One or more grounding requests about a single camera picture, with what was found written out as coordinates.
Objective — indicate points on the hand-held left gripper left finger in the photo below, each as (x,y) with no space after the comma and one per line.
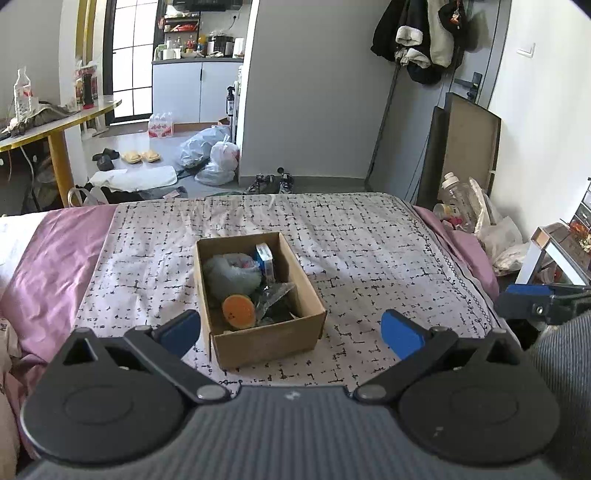
(178,330)

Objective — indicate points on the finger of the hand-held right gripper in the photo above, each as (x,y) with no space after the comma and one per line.
(526,291)

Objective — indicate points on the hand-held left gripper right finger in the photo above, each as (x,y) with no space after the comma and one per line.
(399,334)

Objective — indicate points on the burger plush toy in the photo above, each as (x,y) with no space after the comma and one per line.
(238,311)

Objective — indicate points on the grey plastic bag bundle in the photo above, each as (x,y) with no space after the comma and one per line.
(231,277)

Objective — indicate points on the cardboard box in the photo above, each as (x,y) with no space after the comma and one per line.
(268,344)

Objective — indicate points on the clear plastic wrapper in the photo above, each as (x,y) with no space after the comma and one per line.
(272,300)

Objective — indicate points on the blue tissue pack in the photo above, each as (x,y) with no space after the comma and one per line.
(264,261)

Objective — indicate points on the person's right forearm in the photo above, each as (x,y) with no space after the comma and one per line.
(563,378)

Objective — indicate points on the white bedside plastic bags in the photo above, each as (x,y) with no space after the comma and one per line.
(503,235)

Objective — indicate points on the printed blanket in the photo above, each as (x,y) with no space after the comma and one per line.
(351,240)

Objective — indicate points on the clear bottle with white cap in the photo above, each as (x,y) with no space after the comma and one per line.
(457,201)

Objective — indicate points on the small cup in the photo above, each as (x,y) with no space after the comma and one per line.
(444,211)

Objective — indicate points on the brown board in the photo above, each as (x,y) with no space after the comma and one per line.
(466,147)

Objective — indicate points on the white floor towel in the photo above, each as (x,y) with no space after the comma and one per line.
(134,177)

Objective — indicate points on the white tote bag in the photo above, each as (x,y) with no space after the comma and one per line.
(92,196)

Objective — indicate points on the clear plastic bag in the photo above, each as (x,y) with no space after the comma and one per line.
(214,175)

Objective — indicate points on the grey sneaker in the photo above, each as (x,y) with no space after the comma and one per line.
(261,184)
(287,182)

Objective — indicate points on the yellow slipper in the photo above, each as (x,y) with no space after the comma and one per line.
(151,156)
(131,158)

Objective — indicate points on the white plastic bag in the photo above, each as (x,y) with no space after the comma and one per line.
(225,157)

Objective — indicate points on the cream quilt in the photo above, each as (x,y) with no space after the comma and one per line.
(9,392)

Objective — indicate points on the black slipper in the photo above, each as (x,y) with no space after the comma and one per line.
(111,153)
(102,162)

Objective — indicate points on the grey trash bag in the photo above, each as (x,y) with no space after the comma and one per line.
(201,145)

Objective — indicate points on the pack of water bottles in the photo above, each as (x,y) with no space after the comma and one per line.
(160,125)

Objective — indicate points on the grey door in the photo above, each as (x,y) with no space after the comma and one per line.
(480,64)

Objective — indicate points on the black spray bottle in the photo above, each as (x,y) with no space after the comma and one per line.
(229,104)

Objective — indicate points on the white kitchen cabinet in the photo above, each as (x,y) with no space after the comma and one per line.
(194,92)

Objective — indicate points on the yellow-edged table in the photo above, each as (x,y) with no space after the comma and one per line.
(55,124)

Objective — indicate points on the olive cloth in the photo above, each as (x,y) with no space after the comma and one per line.
(44,117)

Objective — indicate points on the beige fleece jacket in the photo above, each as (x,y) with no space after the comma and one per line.
(441,37)

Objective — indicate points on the black-framed glass door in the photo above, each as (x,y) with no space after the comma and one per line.
(131,60)

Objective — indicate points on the clear water bottle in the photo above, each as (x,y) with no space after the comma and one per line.
(24,97)

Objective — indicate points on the black jacket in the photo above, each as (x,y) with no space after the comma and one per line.
(383,32)

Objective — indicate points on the kitchen shelf rack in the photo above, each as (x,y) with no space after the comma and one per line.
(180,27)

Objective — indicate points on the yellow curtain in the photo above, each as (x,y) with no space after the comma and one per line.
(83,27)

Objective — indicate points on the range hood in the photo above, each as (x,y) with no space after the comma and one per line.
(207,4)

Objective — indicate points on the white wooden frame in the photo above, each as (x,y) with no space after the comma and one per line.
(549,254)

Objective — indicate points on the light switch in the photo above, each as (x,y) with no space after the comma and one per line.
(526,50)

